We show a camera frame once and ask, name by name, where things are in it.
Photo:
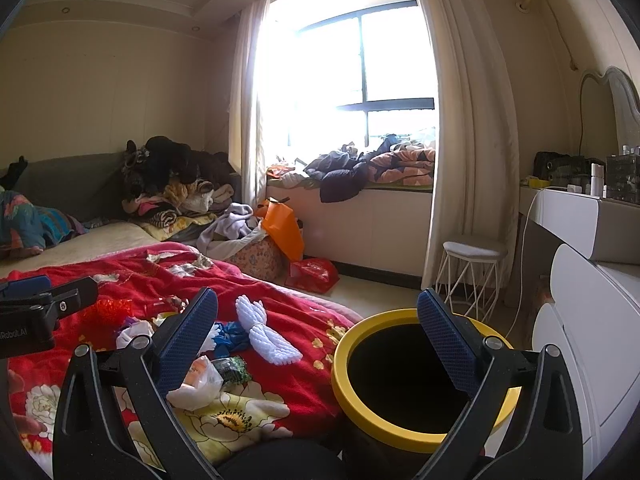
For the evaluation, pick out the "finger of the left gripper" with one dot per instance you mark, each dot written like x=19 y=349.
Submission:
x=24 y=288

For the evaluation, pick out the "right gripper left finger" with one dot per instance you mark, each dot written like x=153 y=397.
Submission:
x=90 y=437

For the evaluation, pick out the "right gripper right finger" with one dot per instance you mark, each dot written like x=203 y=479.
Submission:
x=544 y=438

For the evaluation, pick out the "purple foil wrapper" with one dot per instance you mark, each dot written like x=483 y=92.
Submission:
x=131 y=329

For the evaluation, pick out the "white plastic bag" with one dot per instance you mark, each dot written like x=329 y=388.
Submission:
x=201 y=386

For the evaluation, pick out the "red gold wrapper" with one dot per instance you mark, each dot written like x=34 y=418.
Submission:
x=171 y=305

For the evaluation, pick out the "dark green snack wrapper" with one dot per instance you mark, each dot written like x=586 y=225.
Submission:
x=233 y=371

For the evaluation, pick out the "blue plastic glove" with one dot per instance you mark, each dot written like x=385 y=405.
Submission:
x=228 y=338

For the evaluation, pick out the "yellow rimmed black trash bin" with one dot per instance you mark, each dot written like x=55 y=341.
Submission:
x=398 y=400

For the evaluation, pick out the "teal patterned pillow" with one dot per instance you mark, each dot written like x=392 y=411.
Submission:
x=28 y=230

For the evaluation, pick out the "white rounded drawer cabinet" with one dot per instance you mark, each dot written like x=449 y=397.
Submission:
x=593 y=318

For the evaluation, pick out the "pile of clothes on bed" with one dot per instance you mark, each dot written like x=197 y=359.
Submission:
x=175 y=192

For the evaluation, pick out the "red floral blanket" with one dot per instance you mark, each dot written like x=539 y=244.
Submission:
x=283 y=424

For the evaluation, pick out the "lavender white clothes heap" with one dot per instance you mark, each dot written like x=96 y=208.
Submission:
x=237 y=228

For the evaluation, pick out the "white dresser desk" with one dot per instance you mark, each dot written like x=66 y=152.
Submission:
x=599 y=229

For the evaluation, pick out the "floral fabric basket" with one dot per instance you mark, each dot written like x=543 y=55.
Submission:
x=262 y=260

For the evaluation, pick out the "sheer curtain left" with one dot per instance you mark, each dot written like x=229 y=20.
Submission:
x=245 y=131

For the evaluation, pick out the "orange paper bag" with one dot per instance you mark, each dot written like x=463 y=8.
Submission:
x=280 y=223

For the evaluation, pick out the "cream curtain right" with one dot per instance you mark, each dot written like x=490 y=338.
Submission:
x=477 y=170

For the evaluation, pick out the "black bag on desk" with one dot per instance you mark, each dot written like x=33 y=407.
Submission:
x=562 y=169

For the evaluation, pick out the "red plastic bag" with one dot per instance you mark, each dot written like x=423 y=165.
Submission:
x=312 y=275

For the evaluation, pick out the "orange patterned quilt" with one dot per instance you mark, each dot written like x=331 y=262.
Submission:
x=408 y=166

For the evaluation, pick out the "dark navy jacket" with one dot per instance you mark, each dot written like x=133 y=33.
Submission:
x=341 y=176

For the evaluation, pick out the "ornate vanity mirror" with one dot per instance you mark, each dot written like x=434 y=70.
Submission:
x=608 y=114

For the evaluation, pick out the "black framed window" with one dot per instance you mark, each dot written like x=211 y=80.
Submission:
x=375 y=68

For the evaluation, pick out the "white wire frame stool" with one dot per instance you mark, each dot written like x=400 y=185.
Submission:
x=469 y=275

